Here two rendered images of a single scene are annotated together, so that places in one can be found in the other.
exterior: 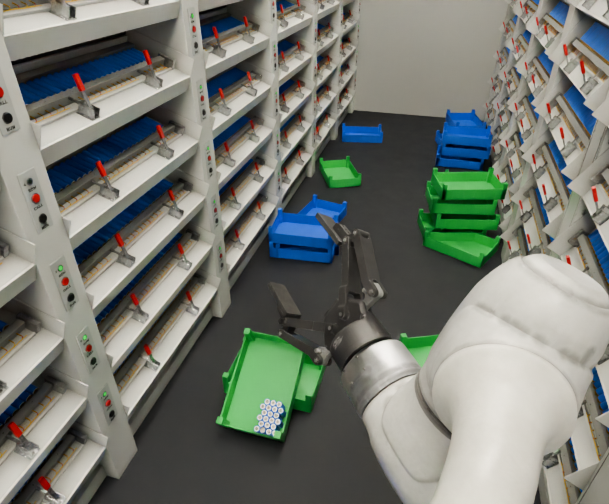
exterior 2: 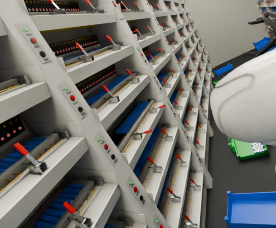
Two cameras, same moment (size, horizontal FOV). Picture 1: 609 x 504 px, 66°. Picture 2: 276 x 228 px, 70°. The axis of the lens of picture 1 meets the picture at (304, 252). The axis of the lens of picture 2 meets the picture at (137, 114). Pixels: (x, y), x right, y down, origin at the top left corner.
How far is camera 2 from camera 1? 0.63 m
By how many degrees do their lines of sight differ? 24
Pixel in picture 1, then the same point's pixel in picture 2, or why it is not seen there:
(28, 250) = (161, 97)
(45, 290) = (168, 110)
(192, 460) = (235, 173)
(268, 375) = not seen: hidden behind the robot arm
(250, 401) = (245, 147)
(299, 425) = (271, 147)
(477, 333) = not seen: outside the picture
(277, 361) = not seen: hidden behind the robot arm
